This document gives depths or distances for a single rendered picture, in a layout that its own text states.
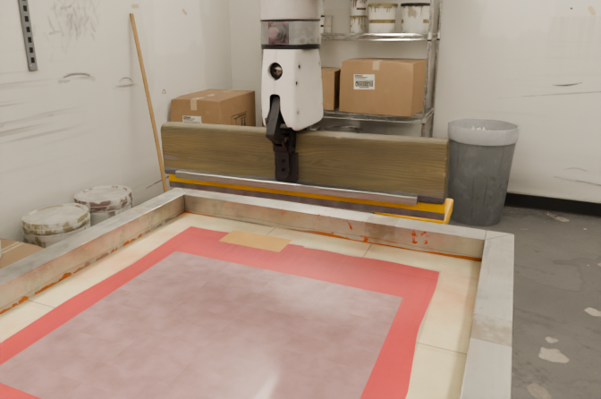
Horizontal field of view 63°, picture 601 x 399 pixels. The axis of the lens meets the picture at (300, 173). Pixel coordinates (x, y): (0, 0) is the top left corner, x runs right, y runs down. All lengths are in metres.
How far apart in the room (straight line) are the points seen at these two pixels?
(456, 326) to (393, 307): 0.07
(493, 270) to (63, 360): 0.49
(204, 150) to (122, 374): 0.32
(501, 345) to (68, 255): 0.54
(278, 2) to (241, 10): 3.76
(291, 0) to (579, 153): 3.44
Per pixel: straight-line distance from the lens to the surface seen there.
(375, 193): 0.61
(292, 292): 0.64
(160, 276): 0.70
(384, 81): 3.43
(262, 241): 0.78
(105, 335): 0.60
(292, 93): 0.59
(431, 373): 0.53
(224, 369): 0.52
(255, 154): 0.67
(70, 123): 3.08
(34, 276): 0.71
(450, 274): 0.71
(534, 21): 3.80
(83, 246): 0.75
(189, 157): 0.73
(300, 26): 0.61
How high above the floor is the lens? 1.27
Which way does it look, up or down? 16 degrees down
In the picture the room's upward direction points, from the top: straight up
